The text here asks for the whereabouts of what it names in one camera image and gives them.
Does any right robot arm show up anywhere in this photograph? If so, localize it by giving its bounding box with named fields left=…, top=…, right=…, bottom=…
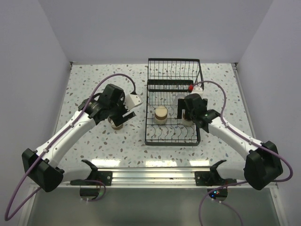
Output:
left=177, top=93, right=283, bottom=190

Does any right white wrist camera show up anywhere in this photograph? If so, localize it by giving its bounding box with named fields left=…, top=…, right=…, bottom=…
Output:
left=188, top=85, right=203, bottom=96

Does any aluminium mounting rail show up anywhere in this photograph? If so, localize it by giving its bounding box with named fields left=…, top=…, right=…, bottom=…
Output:
left=30, top=166, right=276, bottom=188

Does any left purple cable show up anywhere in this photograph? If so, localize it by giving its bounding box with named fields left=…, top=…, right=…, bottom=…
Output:
left=5, top=73, right=137, bottom=221

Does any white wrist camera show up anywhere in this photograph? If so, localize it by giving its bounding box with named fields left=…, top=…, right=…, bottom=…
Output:
left=124, top=94, right=143, bottom=111
left=188, top=85, right=203, bottom=96

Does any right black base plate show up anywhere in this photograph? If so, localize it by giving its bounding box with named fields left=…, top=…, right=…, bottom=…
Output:
left=194, top=171, right=237, bottom=186

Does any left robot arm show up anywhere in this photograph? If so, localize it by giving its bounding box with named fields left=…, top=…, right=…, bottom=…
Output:
left=22, top=84, right=143, bottom=192

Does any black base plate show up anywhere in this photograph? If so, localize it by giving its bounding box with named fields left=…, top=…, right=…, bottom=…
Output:
left=194, top=171, right=237, bottom=186
left=70, top=171, right=113, bottom=186

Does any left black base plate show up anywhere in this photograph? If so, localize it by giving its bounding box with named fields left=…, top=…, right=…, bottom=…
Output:
left=70, top=171, right=113, bottom=186

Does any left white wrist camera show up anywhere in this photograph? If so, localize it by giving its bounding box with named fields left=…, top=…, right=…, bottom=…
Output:
left=124, top=94, right=143, bottom=111

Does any black wire dish rack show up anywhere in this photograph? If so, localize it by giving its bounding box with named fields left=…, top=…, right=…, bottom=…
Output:
left=145, top=58, right=204, bottom=146

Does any clear glass back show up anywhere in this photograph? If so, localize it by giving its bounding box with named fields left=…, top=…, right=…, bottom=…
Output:
left=173, top=93, right=185, bottom=106

